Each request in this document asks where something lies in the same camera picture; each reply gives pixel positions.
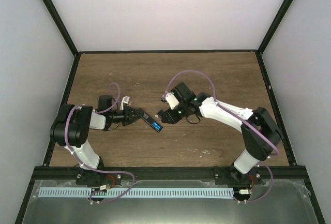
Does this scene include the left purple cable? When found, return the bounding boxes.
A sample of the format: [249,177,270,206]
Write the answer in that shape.
[64,82,137,205]

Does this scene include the light blue slotted cable duct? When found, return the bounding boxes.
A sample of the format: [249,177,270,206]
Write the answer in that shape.
[38,187,234,199]

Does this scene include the blue battery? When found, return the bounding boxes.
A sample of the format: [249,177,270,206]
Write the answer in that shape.
[152,122,163,132]

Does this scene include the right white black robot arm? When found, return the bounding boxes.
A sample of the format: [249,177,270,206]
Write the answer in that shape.
[157,83,283,184]

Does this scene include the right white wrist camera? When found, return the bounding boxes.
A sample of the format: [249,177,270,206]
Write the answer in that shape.
[161,92,179,110]

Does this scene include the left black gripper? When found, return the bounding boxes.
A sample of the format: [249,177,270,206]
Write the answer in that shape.
[109,106,144,126]

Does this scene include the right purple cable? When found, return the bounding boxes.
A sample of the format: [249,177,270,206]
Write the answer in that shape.
[162,70,280,204]

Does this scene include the purple cable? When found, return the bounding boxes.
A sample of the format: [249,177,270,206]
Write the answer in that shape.
[162,70,280,204]
[64,82,137,205]

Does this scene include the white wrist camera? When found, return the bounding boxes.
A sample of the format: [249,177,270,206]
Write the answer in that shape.
[161,92,179,110]
[119,96,130,111]

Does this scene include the grey metal front plate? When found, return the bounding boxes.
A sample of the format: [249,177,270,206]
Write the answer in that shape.
[23,180,317,223]

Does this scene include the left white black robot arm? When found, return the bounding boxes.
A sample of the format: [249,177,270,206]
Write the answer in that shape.
[50,95,145,185]

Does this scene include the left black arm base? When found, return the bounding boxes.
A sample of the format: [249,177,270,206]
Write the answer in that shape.
[75,164,122,186]

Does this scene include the black aluminium frame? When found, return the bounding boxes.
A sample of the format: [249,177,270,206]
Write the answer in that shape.
[16,0,325,223]

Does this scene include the black remote control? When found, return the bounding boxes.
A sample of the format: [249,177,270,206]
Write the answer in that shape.
[142,110,159,133]

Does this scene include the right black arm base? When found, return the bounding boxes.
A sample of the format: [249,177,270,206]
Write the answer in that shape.
[213,163,262,186]

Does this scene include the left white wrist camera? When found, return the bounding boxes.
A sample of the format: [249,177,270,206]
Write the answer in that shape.
[119,96,130,111]

